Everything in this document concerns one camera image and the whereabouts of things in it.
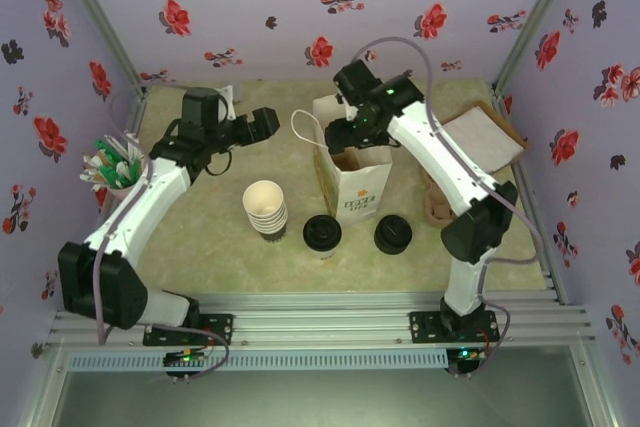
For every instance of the white paper takeout bag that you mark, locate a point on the white paper takeout bag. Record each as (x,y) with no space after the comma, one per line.
(360,187)

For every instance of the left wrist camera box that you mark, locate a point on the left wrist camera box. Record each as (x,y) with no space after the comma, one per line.
(229,97)

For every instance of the black plastic cup lid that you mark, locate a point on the black plastic cup lid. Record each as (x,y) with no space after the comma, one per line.
(322,232)

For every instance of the white napkin stack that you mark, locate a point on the white napkin stack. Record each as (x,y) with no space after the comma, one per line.
(480,139)

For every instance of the stack of paper cups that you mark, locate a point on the stack of paper cups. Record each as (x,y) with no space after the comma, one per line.
(263,197)

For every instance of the aluminium lower frame rail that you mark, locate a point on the aluminium lower frame rail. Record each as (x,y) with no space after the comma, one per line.
(42,387)
(595,387)

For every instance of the white straw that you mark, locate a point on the white straw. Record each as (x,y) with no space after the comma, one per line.
(134,147)
(95,161)
(90,178)

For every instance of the white napkins on tray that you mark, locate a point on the white napkins on tray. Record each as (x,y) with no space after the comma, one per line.
(505,123)

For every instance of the aluminium frame post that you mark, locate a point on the aluminium frame post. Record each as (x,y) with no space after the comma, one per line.
(102,22)
(534,22)

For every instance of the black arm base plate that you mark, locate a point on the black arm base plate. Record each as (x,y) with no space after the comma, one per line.
(425,327)
(220,329)

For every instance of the brown cardboard cup sleeves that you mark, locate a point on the brown cardboard cup sleeves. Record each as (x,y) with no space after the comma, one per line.
(437,207)

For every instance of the aluminium front rail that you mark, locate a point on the aluminium front rail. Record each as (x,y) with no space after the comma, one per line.
(320,317)

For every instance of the green straw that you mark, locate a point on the green straw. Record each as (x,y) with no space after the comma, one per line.
(122,172)
(112,152)
(107,186)

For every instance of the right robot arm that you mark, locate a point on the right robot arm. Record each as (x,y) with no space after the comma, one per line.
(440,157)

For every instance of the black controller board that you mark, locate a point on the black controller board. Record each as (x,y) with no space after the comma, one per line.
(182,362)
(465,356)

